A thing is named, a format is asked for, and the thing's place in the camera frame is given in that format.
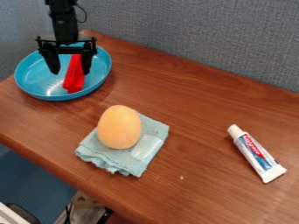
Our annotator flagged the orange egg-shaped sponge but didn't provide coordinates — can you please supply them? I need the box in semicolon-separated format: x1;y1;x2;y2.
97;105;143;150

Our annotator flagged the light blue folded cloth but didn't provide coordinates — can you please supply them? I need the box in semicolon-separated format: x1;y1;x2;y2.
74;114;169;178

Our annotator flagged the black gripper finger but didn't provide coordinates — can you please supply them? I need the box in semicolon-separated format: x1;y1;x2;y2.
81;53;92;74
42;52;61;74

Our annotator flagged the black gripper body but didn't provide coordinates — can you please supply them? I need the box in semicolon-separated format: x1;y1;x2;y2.
36;11;97;56

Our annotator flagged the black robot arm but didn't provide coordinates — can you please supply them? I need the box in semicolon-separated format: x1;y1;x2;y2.
34;0;97;74

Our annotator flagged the grey table leg base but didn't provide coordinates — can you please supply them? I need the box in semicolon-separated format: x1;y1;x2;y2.
53;191;113;224

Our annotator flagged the red rectangular block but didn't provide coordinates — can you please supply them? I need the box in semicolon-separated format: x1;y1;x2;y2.
62;54;84;94

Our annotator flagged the blue plate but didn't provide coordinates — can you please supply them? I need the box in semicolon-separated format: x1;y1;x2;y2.
13;47;112;102

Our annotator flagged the white toothpaste tube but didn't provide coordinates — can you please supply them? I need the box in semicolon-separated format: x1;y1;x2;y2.
228;124;287;184

